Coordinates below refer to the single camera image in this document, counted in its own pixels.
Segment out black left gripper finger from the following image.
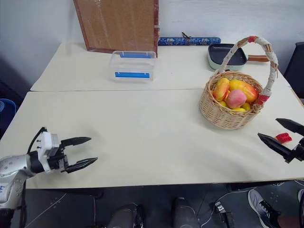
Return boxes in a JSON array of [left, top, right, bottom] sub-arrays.
[[60, 136, 92, 147], [60, 157, 99, 174]]

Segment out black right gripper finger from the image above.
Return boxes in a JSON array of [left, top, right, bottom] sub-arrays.
[[257, 133, 295, 162], [275, 118, 304, 137]]

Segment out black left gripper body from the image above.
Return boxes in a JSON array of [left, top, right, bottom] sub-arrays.
[[48, 141, 70, 172]]

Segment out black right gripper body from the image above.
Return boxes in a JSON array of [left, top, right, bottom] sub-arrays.
[[284, 137, 304, 164]]

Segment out red fruit piece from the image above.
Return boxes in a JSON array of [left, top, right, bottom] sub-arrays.
[[273, 133, 293, 144]]

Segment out black chair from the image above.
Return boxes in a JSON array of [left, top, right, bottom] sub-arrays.
[[283, 41, 304, 99]]

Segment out large yellow red mango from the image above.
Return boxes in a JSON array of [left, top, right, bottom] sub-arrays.
[[228, 79, 259, 103]]

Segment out pink peach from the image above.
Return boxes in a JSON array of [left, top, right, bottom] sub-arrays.
[[225, 89, 247, 109]]

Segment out grey sneaker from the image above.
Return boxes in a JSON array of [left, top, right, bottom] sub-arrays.
[[247, 189, 282, 228]]

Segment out dark rounded shape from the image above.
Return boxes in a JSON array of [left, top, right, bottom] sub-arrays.
[[106, 203, 144, 228]]

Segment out blue plastic bin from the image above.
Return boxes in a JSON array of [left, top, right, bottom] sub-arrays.
[[0, 98, 17, 129]]

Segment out small yellow red mango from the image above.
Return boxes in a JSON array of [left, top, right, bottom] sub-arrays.
[[214, 77, 230, 102]]

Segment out green square frying pan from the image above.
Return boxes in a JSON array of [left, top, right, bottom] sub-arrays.
[[208, 43, 271, 72]]

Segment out clear plastic storage box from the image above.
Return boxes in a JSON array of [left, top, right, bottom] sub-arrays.
[[108, 50, 157, 83]]

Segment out wooden framed cork board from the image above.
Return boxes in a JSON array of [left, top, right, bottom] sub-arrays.
[[73, 0, 160, 58]]

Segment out blue patterned roll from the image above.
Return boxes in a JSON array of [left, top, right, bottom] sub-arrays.
[[158, 36, 221, 47]]

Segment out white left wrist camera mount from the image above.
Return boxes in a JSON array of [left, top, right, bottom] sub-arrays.
[[35, 132, 60, 173]]

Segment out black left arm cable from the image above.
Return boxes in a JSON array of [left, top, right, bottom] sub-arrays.
[[27, 127, 46, 154]]

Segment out wicker basket with handle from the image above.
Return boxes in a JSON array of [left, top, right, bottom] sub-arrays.
[[199, 35, 279, 130]]

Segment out black strap with buckle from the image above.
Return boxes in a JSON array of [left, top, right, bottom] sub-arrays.
[[214, 201, 235, 228]]

